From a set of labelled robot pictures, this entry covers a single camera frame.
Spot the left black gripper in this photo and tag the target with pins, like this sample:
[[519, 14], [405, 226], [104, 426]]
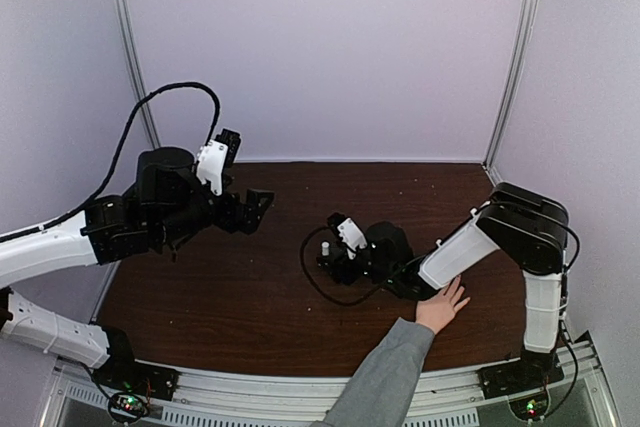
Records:
[[251, 214]]

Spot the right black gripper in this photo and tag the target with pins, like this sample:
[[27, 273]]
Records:
[[340, 266]]

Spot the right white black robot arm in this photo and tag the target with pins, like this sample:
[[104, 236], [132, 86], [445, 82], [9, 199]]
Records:
[[532, 230]]

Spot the grey sleeved forearm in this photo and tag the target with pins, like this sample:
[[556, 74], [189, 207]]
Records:
[[381, 390]]

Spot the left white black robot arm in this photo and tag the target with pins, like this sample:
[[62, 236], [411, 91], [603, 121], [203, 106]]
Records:
[[175, 196]]

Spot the person's bare hand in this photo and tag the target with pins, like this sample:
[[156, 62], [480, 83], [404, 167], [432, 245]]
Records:
[[439, 311]]

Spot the left round controller board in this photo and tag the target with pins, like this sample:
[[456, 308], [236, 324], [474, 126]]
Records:
[[128, 405]]

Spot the round controller board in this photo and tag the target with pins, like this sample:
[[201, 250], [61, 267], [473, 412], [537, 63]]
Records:
[[128, 405], [529, 408]]

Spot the right round controller board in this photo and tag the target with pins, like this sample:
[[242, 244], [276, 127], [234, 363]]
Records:
[[529, 408]]

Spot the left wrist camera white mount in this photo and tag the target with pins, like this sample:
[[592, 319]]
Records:
[[215, 157]]

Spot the aluminium front frame rail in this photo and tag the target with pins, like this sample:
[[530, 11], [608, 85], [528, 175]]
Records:
[[452, 397]]

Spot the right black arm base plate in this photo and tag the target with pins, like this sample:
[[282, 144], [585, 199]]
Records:
[[516, 377]]

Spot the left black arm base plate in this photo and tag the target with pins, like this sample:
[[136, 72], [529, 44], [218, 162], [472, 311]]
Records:
[[141, 379]]

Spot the left aluminium corner post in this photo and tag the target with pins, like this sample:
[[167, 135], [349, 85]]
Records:
[[135, 72]]

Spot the aluminium corner post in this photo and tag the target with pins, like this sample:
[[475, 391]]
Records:
[[526, 21], [135, 72]]

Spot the right aluminium corner post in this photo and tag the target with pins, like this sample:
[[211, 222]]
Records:
[[526, 21]]

